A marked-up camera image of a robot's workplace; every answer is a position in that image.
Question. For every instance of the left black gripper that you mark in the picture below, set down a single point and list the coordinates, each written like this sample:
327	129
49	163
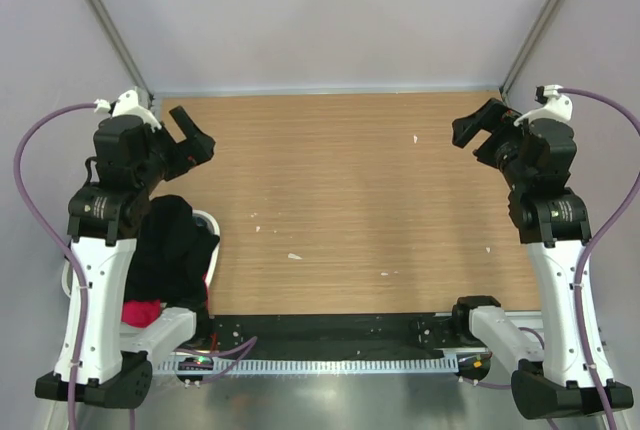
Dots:
189	152

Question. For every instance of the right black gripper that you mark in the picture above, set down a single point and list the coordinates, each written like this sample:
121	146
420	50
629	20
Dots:
493	113

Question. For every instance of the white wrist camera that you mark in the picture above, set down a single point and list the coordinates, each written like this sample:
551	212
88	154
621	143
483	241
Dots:
555	105
134	102

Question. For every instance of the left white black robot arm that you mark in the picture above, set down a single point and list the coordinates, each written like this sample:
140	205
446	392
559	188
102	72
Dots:
104	362

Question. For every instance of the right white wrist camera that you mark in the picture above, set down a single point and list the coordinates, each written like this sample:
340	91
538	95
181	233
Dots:
555	105

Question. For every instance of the pink t shirt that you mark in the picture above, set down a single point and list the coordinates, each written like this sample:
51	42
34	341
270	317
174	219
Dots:
140	314

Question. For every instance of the right aluminium frame post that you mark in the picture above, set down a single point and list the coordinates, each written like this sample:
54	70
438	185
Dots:
542	23

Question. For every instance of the slotted cable duct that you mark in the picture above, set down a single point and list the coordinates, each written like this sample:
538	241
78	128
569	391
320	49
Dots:
198	366

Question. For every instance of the black t shirt blue logo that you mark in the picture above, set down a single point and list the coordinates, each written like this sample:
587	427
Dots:
172	256

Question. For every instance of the left aluminium frame post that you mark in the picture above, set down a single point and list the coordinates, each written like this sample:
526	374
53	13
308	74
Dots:
122	52

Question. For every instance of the aluminium frame post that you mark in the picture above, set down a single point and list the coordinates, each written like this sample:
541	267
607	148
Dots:
542	23
122	52

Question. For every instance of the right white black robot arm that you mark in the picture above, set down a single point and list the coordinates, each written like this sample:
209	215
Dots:
568	374

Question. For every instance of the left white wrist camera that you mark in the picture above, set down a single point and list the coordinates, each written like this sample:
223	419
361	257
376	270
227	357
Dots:
134	102

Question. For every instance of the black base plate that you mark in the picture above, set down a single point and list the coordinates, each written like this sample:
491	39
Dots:
343	337

